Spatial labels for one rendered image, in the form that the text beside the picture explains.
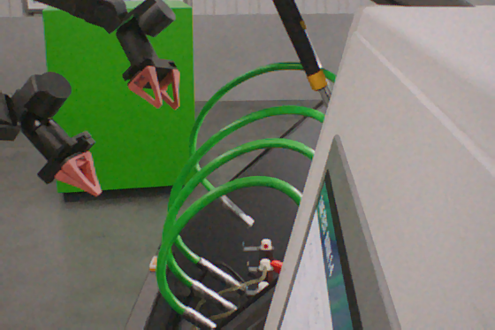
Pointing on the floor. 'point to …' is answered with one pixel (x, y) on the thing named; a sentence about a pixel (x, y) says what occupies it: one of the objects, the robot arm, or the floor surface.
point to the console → (417, 159)
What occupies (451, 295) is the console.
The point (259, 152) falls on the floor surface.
